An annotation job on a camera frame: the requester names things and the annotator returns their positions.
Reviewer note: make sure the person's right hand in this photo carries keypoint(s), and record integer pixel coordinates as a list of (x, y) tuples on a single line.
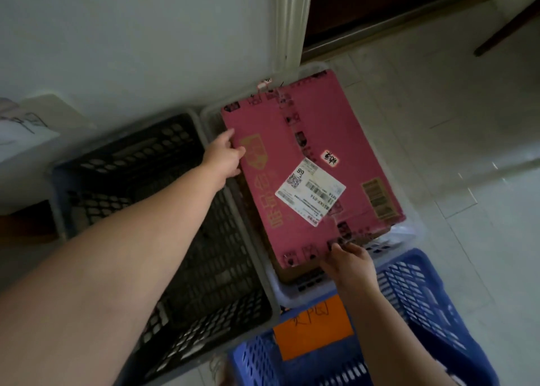
[(352, 267)]

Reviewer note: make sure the person's left hand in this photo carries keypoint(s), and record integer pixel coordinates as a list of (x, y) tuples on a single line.
[(219, 160)]

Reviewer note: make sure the person's left thumb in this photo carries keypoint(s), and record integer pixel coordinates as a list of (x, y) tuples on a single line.
[(238, 153)]

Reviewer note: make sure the person's right thumb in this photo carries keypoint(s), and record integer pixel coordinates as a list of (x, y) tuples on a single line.
[(346, 248)]

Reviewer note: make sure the pink cardboard box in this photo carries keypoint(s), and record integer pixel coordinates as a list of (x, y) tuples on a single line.
[(312, 145)]

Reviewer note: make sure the person's left forearm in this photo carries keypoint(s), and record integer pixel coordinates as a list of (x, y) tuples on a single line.
[(105, 280)]

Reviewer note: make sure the person's right forearm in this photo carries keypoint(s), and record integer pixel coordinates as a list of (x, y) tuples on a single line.
[(388, 335)]

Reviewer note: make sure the white shipping label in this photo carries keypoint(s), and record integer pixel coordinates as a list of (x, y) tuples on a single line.
[(310, 191)]

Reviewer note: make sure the light grey plastic crate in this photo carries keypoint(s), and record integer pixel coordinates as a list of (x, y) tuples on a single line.
[(278, 291)]

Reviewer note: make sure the blue plastic crate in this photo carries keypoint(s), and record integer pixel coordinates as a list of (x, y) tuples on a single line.
[(422, 288)]

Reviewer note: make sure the orange paper label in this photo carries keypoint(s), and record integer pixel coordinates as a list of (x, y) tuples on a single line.
[(312, 331)]

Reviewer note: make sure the dark brown door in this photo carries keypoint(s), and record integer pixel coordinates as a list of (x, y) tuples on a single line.
[(379, 2)]

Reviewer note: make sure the white paper sign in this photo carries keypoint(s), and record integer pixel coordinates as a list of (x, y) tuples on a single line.
[(21, 132)]

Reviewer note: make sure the brown wooden furniture piece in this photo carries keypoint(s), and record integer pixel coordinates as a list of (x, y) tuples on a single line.
[(25, 223)]

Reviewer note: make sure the dark wooden furniture leg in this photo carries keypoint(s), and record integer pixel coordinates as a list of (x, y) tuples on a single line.
[(506, 29)]

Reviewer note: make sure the white door frame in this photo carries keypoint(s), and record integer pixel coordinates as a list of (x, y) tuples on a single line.
[(293, 19)]

